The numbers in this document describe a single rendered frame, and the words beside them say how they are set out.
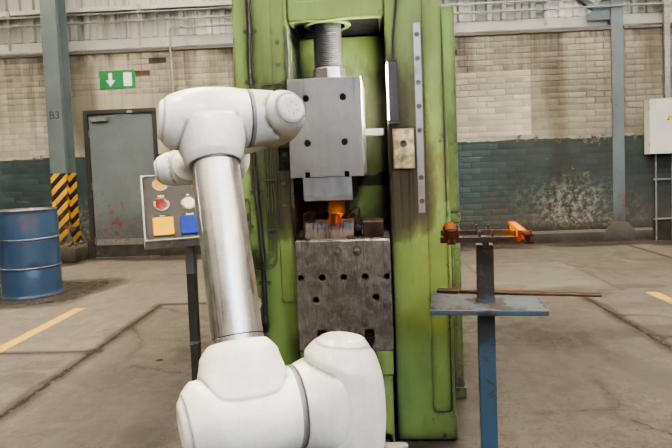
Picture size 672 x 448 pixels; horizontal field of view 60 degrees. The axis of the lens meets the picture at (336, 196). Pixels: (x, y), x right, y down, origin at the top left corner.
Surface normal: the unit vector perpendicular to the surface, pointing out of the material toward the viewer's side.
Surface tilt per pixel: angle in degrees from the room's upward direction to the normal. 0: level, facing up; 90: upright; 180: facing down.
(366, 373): 74
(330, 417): 91
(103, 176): 90
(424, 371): 90
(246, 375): 64
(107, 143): 90
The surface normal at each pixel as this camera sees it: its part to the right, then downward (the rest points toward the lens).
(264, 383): 0.38, -0.44
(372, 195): -0.08, 0.06
